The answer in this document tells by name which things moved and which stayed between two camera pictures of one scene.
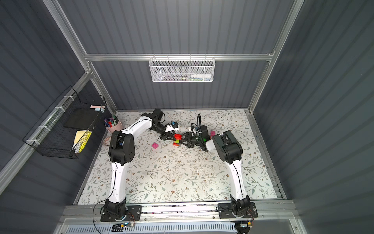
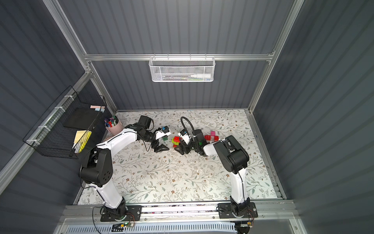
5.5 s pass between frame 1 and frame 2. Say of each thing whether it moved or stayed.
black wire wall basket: stayed
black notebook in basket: stayed
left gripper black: moved
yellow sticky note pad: stayed
